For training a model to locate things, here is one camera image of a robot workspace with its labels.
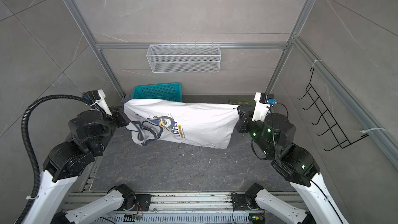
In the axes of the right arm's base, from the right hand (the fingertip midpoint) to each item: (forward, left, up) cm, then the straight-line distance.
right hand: (237, 106), depth 57 cm
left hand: (+3, +43, +1) cm, 43 cm away
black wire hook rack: (+4, -41, -11) cm, 43 cm away
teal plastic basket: (+50, +39, -39) cm, 74 cm away
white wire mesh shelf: (+54, +25, -13) cm, 61 cm away
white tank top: (0, +34, -8) cm, 35 cm away
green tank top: (+37, -18, -40) cm, 57 cm away
